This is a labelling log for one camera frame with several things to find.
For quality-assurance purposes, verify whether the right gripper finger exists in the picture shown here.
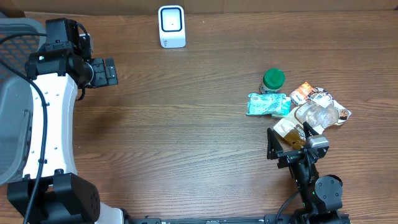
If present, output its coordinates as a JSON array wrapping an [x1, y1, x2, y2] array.
[[267, 128, 284, 160], [303, 121, 318, 139]]

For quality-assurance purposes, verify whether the brown PanTree snack bag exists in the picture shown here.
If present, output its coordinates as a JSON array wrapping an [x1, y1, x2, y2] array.
[[274, 87, 351, 149]]

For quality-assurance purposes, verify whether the orange snack packet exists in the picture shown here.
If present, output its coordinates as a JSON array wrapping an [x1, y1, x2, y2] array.
[[289, 82, 313, 106]]

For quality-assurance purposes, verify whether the teal tissue packet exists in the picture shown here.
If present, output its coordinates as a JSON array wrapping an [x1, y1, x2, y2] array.
[[246, 93, 286, 116]]

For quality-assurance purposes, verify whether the green lid jar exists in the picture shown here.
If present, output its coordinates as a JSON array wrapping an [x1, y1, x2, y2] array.
[[259, 68, 285, 94]]

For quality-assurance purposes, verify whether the teal gum packet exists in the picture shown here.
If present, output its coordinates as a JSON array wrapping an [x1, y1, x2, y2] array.
[[271, 96, 291, 119]]

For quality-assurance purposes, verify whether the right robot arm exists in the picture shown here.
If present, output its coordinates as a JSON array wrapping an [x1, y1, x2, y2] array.
[[267, 122, 347, 223]]

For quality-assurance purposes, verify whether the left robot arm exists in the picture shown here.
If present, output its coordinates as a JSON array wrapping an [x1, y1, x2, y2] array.
[[1, 18, 128, 223]]

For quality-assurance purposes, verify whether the white barcode scanner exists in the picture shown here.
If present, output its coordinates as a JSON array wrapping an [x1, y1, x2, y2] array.
[[158, 5, 186, 49]]

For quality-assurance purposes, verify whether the grey plastic shopping basket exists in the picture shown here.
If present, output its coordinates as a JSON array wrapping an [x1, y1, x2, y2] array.
[[1, 35, 46, 185]]

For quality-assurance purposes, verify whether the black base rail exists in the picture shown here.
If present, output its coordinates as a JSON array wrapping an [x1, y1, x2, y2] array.
[[125, 215, 351, 224]]

